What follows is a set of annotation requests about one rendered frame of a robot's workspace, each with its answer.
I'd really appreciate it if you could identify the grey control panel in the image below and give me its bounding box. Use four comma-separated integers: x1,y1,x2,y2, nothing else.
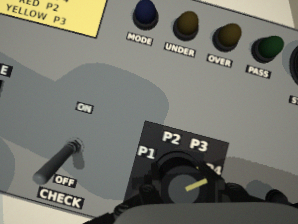
0,0,298,219

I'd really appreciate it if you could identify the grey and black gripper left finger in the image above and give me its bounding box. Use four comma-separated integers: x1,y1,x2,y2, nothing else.
83,163,164,224

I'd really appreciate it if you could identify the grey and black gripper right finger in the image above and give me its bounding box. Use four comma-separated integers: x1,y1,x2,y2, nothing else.
198,163,274,203

